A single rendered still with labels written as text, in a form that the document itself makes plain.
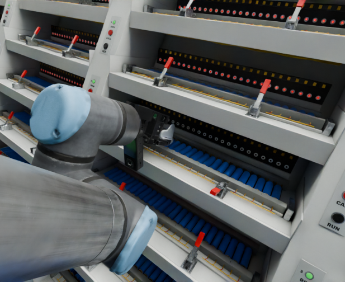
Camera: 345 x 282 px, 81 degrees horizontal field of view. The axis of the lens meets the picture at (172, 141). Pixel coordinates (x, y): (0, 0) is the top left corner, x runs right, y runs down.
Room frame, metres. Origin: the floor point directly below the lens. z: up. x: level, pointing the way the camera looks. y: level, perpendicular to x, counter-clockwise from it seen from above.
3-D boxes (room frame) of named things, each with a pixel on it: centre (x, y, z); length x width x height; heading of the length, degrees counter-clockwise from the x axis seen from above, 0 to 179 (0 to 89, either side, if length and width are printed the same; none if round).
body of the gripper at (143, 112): (0.49, 0.08, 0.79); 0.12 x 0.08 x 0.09; 154
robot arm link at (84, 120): (0.34, 0.16, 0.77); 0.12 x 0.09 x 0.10; 154
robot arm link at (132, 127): (0.42, 0.12, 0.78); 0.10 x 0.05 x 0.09; 64
